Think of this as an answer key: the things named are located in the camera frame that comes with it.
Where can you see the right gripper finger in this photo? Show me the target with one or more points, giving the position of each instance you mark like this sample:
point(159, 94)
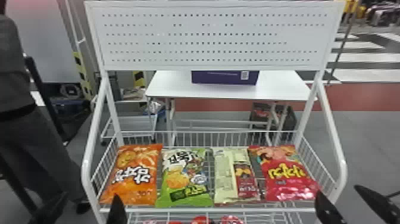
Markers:
point(379, 204)
point(326, 211)

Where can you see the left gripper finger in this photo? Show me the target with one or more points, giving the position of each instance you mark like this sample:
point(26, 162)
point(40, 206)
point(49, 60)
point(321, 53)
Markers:
point(117, 212)
point(50, 212)

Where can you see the orange snack packet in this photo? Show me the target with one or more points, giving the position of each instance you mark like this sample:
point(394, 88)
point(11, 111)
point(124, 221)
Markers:
point(134, 175)

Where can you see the red snack packet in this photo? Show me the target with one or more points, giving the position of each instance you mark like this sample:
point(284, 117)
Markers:
point(286, 178)

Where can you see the green snack packet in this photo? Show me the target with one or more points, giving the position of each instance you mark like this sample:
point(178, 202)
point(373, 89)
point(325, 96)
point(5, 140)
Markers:
point(182, 181)

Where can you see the person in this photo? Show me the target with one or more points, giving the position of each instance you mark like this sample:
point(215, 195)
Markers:
point(22, 131)

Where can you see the white shelf trolley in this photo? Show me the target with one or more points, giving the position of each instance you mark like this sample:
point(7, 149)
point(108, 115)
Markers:
point(134, 125)

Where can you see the beige snack packet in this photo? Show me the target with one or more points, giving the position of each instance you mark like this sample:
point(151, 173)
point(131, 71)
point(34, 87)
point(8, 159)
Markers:
point(226, 175)

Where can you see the white side table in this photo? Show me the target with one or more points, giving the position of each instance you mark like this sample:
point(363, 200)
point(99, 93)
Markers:
point(225, 90)

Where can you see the purple box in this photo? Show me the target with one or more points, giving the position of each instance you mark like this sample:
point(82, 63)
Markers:
point(218, 77)

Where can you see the yellow black striped post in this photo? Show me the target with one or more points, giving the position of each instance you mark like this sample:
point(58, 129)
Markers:
point(82, 75)

